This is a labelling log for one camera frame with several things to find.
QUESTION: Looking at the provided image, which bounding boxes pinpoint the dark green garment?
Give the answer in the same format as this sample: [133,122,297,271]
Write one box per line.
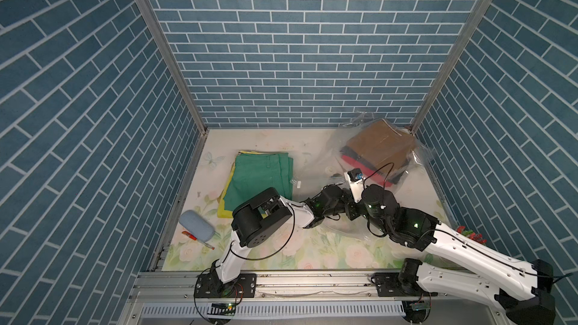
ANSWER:
[223,152,294,212]

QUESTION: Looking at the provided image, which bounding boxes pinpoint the neon yellow garment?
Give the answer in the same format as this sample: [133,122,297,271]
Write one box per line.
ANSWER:
[216,150,290,220]

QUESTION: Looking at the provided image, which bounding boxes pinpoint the clear plastic vacuum bag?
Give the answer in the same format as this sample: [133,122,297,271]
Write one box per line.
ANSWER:
[291,119,439,248]

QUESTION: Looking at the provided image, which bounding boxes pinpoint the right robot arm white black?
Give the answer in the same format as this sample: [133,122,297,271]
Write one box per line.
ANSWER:
[345,181,555,324]

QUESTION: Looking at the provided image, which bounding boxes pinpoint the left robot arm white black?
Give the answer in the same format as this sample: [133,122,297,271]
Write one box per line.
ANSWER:
[211,184,353,284]

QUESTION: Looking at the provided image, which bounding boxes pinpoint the red folded garment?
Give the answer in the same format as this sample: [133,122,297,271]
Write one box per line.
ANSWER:
[340,155,391,187]

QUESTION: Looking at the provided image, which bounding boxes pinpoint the black folded garment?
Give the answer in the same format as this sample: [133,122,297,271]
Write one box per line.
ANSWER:
[340,146,409,186]

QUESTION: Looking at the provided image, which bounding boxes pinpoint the brown folded garment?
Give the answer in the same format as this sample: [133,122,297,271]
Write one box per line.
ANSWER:
[343,120,416,172]

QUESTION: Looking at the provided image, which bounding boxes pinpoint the cup of coloured clips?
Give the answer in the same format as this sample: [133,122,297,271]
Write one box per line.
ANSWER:
[456,226,487,245]

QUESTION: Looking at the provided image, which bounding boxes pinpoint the grey blue small object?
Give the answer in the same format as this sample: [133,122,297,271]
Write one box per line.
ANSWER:
[179,210,215,242]

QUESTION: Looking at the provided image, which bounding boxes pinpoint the red capped small pen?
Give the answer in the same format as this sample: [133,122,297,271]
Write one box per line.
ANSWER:
[182,231,215,251]

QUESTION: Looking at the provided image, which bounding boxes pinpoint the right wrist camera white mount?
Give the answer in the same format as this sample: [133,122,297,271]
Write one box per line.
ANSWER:
[344,162,396,203]

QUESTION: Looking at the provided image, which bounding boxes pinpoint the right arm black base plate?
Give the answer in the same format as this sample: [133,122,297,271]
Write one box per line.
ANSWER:
[370,272,438,298]

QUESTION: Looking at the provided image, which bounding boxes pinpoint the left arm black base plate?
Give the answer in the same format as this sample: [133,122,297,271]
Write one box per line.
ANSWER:
[194,272,257,299]

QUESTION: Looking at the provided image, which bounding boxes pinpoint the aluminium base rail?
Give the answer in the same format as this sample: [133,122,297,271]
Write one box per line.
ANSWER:
[120,270,508,324]

